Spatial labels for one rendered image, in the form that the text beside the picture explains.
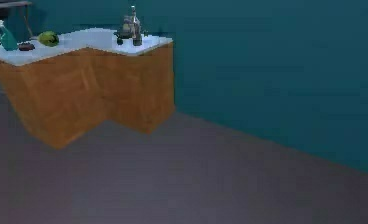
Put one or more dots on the green round fruit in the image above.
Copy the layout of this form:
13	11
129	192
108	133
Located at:
48	38

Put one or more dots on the small dark red dish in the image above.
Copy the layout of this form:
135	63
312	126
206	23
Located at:
26	46

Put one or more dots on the wooden cabinet with white worktop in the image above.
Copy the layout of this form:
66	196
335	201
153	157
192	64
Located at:
92	90

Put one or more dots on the dark pepper shaker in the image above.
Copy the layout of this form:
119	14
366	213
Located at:
119	41

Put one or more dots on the teal spray bottle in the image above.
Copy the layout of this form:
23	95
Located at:
7	39

